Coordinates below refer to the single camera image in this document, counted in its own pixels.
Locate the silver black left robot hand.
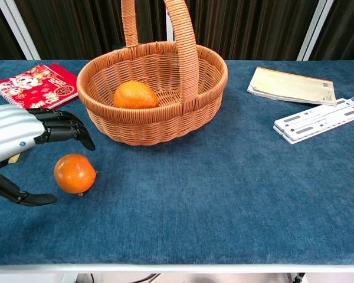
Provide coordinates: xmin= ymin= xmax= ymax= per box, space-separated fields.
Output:
xmin=0 ymin=104 xmax=96 ymax=206

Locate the large orange fruit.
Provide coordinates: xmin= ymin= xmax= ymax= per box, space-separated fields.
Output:
xmin=53 ymin=153 xmax=97 ymax=195

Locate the red spiral calendar notebook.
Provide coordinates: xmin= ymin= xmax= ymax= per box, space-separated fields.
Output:
xmin=0 ymin=62 xmax=80 ymax=110

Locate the small orange fruit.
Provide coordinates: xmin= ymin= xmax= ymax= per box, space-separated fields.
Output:
xmin=113 ymin=80 xmax=160 ymax=110

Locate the blue velvet tablecloth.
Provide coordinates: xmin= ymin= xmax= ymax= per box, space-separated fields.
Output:
xmin=0 ymin=60 xmax=354 ymax=265

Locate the beige paperback book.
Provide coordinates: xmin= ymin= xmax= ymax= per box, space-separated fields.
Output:
xmin=247 ymin=66 xmax=337 ymax=107

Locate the white folding laptop stand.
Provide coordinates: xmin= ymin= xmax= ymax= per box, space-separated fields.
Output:
xmin=273 ymin=92 xmax=354 ymax=145

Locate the white frame post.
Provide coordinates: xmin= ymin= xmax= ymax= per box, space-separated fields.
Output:
xmin=296 ymin=0 xmax=339 ymax=61
xmin=0 ymin=0 xmax=42 ymax=61
xmin=165 ymin=0 xmax=175 ymax=42

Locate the wicker basket with handle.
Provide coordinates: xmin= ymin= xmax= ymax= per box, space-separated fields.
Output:
xmin=76 ymin=0 xmax=229 ymax=147

